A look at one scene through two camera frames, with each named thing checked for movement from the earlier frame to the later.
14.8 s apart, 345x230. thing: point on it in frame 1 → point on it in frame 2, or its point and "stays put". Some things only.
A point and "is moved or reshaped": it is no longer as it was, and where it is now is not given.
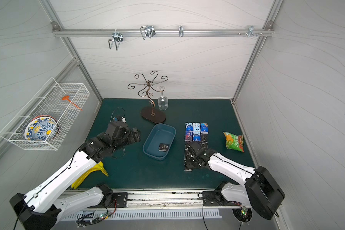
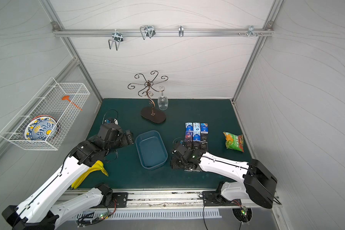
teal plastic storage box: x=158 y=141 is moved or reshaped
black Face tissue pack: x=204 y=135 stays put
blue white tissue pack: x=189 y=127 stays put
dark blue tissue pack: x=188 y=136 stays put
